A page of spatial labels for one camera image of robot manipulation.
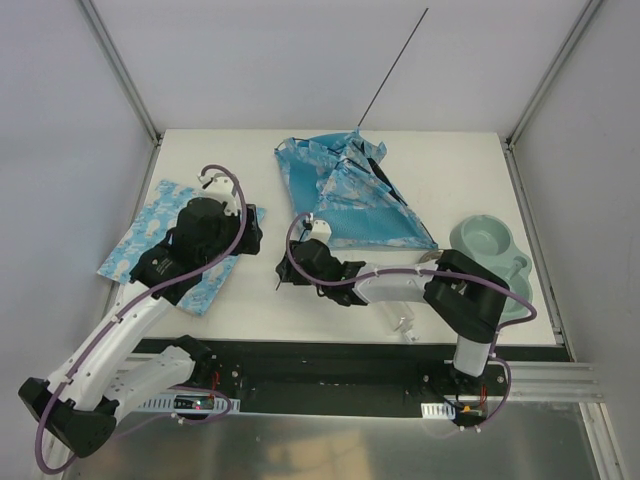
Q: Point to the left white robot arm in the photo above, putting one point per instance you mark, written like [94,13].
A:
[83,401]

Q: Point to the blue snowman tent mat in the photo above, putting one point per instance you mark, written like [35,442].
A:
[150,226]

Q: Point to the right aluminium frame post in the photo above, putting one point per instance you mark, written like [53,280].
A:
[578,30]

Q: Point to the aluminium frame post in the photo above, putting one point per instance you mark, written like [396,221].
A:
[578,30]
[117,66]

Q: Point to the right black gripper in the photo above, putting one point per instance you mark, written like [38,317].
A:
[288,270]

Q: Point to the aluminium front rail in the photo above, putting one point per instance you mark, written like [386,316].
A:
[532,381]

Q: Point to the clear plastic water bottle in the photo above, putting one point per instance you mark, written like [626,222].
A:
[400,318]

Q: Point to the left aluminium frame post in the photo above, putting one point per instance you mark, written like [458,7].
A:
[117,66]

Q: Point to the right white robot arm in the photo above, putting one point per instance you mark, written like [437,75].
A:
[469,298]

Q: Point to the green double pet bowl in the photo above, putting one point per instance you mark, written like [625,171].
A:
[488,241]

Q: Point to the blue snowman pet tent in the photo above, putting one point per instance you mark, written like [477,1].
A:
[338,178]

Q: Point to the stainless steel bowl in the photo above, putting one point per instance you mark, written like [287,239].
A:
[430,256]

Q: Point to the thin black tent pole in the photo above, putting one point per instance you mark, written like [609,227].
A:
[393,66]

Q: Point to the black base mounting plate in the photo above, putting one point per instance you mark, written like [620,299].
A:
[333,379]

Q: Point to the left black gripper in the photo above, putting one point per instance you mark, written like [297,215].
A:
[251,230]

